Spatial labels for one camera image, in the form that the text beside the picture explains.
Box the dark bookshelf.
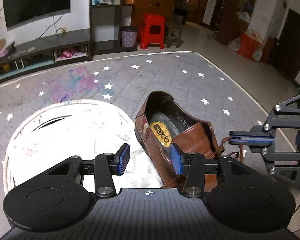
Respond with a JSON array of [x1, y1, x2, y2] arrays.
[[215, 0, 260, 45]]

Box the brown leather shoe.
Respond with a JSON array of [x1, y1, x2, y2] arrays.
[[134, 91, 227, 189]]

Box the small wooden stool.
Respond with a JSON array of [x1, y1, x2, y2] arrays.
[[165, 21, 183, 48]]

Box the brown shoelace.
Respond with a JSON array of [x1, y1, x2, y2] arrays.
[[215, 136, 245, 165]]

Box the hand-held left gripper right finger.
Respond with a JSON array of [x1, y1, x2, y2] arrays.
[[169, 142, 253, 197]]

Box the dark low television cabinet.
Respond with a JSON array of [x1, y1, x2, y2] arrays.
[[0, 29, 92, 84]]

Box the black flat television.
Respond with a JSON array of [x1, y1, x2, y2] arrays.
[[2, 0, 71, 29]]

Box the white round cloth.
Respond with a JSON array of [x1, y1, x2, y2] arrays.
[[2, 99, 165, 195]]

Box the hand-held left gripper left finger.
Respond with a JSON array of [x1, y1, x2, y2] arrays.
[[47, 143, 131, 197]]

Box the dark wooden door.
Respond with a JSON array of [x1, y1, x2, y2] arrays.
[[269, 7, 300, 80]]

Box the brown wooden cabinet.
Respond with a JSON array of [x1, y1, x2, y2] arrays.
[[131, 0, 175, 27]]

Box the red gift bag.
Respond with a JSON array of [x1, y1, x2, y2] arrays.
[[238, 29, 263, 62]]

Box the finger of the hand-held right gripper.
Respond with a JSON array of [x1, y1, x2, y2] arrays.
[[229, 90, 300, 138], [229, 139, 300, 188]]

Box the patterned waste bin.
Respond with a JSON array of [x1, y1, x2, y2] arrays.
[[120, 26, 138, 47]]

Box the red plastic stool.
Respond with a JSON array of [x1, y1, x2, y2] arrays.
[[140, 13, 165, 50]]

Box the pink folded clothes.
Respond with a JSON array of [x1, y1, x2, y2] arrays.
[[57, 49, 87, 60]]

